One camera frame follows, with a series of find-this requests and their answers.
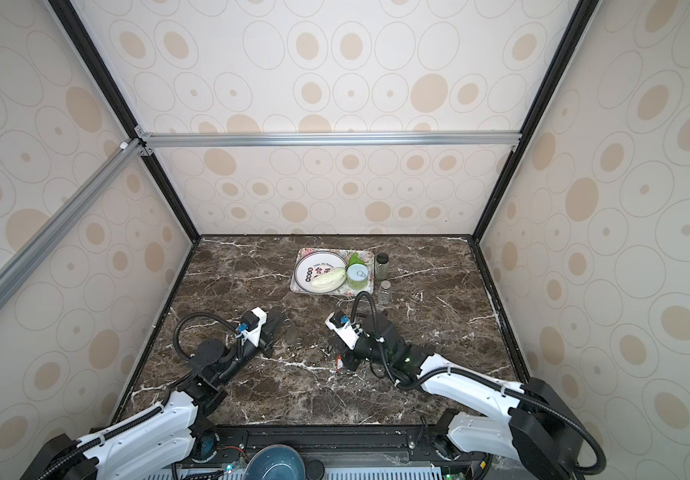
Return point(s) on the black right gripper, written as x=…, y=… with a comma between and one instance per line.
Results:
x=350, y=363

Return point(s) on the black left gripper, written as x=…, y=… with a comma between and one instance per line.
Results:
x=267, y=340

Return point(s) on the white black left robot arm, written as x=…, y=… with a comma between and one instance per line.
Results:
x=159, y=420

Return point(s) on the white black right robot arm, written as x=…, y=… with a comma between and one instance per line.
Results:
x=527, y=422

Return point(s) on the small clear glass jar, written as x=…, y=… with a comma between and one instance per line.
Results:
x=385, y=292

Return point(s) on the pale green toy cabbage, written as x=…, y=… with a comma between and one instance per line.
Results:
x=329, y=281

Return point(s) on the white plate with red text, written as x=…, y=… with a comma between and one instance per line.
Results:
x=315, y=264

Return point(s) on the green tin can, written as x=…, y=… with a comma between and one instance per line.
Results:
x=358, y=276

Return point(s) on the floral rectangular tray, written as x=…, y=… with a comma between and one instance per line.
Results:
x=344, y=290

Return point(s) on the dark lid glass jar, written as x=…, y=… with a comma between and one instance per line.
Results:
x=382, y=260

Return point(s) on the green toy leaf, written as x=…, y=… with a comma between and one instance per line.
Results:
x=355, y=259

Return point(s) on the blue ceramic bowl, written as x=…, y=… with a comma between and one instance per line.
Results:
x=276, y=462

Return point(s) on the silver aluminium crossbar back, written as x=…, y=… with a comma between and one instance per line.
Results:
x=331, y=139

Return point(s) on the silver aluminium crossbar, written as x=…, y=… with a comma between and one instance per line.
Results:
x=22, y=265
x=331, y=139

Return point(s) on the silver aluminium crossbar left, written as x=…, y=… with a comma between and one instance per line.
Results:
x=22, y=265

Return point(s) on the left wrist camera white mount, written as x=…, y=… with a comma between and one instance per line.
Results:
x=251, y=326

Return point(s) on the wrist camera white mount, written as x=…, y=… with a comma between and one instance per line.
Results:
x=251, y=326
x=345, y=329

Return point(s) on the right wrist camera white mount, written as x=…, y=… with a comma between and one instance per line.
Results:
x=345, y=329

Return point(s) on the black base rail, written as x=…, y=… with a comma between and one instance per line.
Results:
x=325, y=449

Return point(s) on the black corner frame post left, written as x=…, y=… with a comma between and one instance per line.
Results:
x=68, y=17

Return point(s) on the black corner frame post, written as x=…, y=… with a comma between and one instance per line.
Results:
x=567, y=46
x=68, y=17

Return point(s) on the black corner frame post right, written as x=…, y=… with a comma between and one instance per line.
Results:
x=567, y=46

